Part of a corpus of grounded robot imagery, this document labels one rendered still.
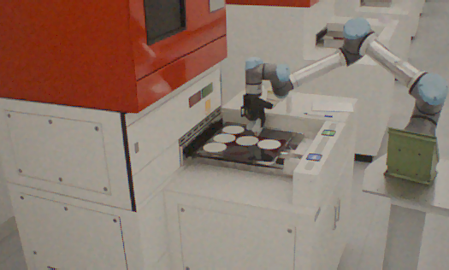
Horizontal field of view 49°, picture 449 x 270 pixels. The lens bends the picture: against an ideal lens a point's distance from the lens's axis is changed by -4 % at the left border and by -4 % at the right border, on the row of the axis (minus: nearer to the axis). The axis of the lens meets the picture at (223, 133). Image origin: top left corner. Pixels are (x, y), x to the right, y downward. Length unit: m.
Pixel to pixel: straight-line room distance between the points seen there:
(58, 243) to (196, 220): 0.64
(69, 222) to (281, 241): 0.89
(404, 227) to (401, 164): 0.29
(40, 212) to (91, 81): 0.73
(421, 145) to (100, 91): 1.27
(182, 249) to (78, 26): 1.04
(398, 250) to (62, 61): 1.62
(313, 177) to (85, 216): 0.94
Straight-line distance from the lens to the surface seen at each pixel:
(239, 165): 2.25
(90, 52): 1.84
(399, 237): 2.36
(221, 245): 2.15
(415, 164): 2.20
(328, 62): 2.36
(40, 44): 1.99
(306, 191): 1.96
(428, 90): 2.12
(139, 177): 1.97
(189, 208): 2.12
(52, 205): 2.28
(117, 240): 2.14
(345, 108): 2.57
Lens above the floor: 1.83
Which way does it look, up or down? 23 degrees down
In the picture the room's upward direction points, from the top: 2 degrees counter-clockwise
